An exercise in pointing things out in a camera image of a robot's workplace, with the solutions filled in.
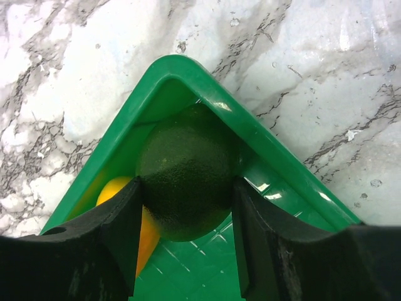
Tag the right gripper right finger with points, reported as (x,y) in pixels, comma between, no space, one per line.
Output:
(280,257)

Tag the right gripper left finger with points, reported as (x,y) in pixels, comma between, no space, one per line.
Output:
(91,257)

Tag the green plastic tray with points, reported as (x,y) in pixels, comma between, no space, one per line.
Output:
(176,88)

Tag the green avocado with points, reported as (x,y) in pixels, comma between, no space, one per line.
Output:
(187,167)

